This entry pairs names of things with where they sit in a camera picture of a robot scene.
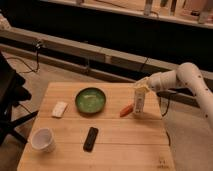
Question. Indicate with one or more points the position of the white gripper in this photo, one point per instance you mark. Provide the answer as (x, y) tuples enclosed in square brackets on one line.
[(141, 85)]

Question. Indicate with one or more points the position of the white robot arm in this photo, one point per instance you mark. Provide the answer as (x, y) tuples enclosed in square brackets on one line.
[(186, 75)]

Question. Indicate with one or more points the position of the orange carrot toy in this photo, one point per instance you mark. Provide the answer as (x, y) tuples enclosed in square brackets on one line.
[(127, 110)]

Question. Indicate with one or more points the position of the green bowl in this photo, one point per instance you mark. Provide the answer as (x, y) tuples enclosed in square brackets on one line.
[(90, 100)]

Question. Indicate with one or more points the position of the wooden table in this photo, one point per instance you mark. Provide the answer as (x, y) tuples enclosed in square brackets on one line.
[(104, 141)]

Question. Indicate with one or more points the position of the black remote control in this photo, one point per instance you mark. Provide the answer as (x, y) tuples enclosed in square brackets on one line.
[(90, 139)]

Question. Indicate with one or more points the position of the white sponge block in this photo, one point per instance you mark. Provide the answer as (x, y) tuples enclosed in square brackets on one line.
[(59, 109)]

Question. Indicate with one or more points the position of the white paper cup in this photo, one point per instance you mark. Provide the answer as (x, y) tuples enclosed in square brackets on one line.
[(43, 140)]

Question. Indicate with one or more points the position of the black office chair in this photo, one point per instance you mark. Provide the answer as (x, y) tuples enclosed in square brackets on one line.
[(12, 93)]

